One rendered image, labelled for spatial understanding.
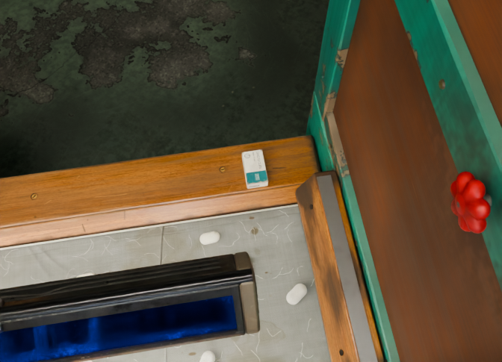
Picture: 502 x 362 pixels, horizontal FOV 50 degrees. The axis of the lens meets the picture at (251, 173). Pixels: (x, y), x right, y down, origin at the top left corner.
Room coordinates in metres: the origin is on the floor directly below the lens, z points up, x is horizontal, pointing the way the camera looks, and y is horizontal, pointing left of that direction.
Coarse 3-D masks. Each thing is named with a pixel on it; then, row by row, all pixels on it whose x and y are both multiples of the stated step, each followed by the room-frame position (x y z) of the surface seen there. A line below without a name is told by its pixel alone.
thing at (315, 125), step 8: (312, 96) 0.52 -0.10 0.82; (312, 104) 0.52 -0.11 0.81; (312, 112) 0.51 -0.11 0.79; (312, 120) 0.50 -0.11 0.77; (320, 120) 0.47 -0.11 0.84; (312, 128) 0.50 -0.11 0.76; (320, 128) 0.46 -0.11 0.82; (312, 136) 0.49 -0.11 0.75; (320, 136) 0.45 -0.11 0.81; (320, 144) 0.44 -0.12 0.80; (328, 144) 0.42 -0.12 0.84; (320, 152) 0.44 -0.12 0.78; (328, 152) 0.41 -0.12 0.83; (320, 160) 0.43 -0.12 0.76; (328, 160) 0.40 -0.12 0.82; (328, 168) 0.39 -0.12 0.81
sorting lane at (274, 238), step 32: (192, 224) 0.32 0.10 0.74; (224, 224) 0.32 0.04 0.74; (256, 224) 0.32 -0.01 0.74; (288, 224) 0.32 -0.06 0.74; (0, 256) 0.27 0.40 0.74; (32, 256) 0.27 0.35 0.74; (64, 256) 0.27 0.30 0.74; (96, 256) 0.27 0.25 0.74; (128, 256) 0.27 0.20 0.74; (160, 256) 0.27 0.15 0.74; (192, 256) 0.27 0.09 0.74; (256, 256) 0.27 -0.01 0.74; (288, 256) 0.27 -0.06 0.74; (0, 288) 0.22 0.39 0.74; (288, 288) 0.22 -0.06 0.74; (288, 320) 0.17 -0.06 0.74; (320, 320) 0.17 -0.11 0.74; (160, 352) 0.12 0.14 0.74; (192, 352) 0.12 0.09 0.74; (224, 352) 0.12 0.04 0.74; (256, 352) 0.12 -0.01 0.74; (288, 352) 0.12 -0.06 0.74; (320, 352) 0.12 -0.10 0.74
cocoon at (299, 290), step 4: (300, 284) 0.22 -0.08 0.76; (296, 288) 0.21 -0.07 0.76; (300, 288) 0.21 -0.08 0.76; (304, 288) 0.21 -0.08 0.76; (292, 292) 0.20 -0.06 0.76; (296, 292) 0.20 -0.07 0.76; (300, 292) 0.20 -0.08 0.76; (304, 292) 0.21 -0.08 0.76; (288, 296) 0.20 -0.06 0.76; (292, 296) 0.20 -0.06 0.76; (296, 296) 0.20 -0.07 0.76; (300, 296) 0.20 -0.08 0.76; (288, 300) 0.19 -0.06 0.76; (292, 300) 0.19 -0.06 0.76; (296, 300) 0.19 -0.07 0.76; (292, 304) 0.19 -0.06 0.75
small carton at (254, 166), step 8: (248, 152) 0.43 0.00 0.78; (256, 152) 0.43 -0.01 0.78; (248, 160) 0.42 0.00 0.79; (256, 160) 0.42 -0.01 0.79; (248, 168) 0.40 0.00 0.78; (256, 168) 0.40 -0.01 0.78; (264, 168) 0.40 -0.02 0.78; (248, 176) 0.39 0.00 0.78; (256, 176) 0.39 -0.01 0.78; (264, 176) 0.39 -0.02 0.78; (248, 184) 0.38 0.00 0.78; (256, 184) 0.38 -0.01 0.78; (264, 184) 0.38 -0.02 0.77
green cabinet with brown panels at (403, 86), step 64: (384, 0) 0.40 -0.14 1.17; (448, 0) 0.30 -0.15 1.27; (320, 64) 0.51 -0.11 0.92; (384, 64) 0.36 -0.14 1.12; (448, 64) 0.25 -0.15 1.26; (384, 128) 0.32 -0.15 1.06; (448, 128) 0.22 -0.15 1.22; (384, 192) 0.27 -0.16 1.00; (448, 192) 0.19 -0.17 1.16; (384, 256) 0.21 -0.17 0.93; (448, 256) 0.15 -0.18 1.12; (384, 320) 0.14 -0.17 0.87; (448, 320) 0.10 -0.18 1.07
